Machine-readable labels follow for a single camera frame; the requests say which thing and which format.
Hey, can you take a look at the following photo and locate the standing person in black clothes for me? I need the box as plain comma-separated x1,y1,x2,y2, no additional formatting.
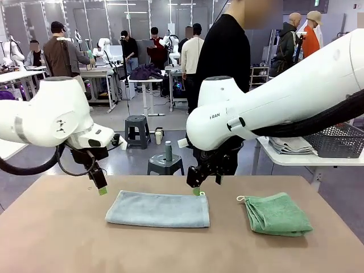
121,30,140,76

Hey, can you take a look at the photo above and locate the white background robot with cables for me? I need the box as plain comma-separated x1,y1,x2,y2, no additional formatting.
0,35,26,72

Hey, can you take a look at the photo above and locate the low grey plastic stool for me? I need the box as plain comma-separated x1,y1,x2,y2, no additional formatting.
147,152,185,176

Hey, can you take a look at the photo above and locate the grey desk with white legs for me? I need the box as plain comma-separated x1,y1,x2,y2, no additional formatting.
79,67,117,113

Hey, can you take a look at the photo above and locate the light blue terry towel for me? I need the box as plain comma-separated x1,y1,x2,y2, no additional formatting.
105,189,210,229

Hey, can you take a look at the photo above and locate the long white workbench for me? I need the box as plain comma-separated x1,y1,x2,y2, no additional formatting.
0,69,46,100

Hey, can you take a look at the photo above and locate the mannequin in orange garment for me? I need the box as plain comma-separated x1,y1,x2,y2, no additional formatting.
300,10,324,59

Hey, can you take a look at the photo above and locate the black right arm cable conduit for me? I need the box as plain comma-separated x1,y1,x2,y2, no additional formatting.
251,92,364,138

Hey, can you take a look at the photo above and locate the white computer tower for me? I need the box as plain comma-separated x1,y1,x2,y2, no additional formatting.
121,78,136,100

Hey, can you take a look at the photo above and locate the person in red sweater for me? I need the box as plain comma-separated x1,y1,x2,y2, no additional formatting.
146,27,168,71

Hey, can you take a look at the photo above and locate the white shoe rack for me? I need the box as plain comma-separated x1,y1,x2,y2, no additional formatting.
249,64,270,88

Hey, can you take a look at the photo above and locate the folded grey towel stack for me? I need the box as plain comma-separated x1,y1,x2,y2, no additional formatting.
268,136,319,156

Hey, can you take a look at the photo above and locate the white table with basket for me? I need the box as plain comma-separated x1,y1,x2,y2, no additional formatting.
255,135,364,192

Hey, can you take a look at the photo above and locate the tall grey plastic stool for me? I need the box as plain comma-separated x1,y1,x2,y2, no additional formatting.
124,115,152,150

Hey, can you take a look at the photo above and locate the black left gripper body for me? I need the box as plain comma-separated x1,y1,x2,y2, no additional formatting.
69,146,109,171

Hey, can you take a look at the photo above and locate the mannequin in dark jacket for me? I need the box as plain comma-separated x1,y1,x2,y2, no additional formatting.
270,12,303,77

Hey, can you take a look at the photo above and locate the grey plastic lattice basket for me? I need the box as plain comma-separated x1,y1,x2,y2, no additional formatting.
303,122,364,159

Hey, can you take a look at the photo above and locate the man in brown shirt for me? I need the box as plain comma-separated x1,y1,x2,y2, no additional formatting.
43,21,96,86

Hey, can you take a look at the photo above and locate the white rounded-corner table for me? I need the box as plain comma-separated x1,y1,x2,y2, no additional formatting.
0,139,29,162

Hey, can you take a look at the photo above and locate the narrow white standing desk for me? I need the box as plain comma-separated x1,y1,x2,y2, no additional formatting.
127,77,166,117

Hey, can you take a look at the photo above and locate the black tripod beside mannequins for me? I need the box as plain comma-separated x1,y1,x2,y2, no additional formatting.
294,31,308,62

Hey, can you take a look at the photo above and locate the seated person in grey hoodie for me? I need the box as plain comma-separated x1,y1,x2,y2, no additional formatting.
24,39,46,68

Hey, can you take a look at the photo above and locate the person in black beside cream sweater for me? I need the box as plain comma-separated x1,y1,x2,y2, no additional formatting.
178,26,194,83

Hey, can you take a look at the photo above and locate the person in black t-shirt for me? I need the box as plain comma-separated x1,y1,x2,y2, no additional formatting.
193,0,251,176

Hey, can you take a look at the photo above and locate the purple garment pile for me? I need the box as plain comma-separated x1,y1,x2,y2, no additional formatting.
129,64,166,81

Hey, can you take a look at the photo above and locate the slim black tripod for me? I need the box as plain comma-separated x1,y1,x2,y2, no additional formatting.
121,36,130,100

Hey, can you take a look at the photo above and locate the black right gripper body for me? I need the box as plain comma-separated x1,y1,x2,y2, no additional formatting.
195,149,229,175

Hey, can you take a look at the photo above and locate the green terry towel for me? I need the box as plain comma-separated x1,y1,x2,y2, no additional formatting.
237,192,313,237

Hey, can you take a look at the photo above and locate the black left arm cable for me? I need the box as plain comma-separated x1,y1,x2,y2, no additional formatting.
0,143,96,177

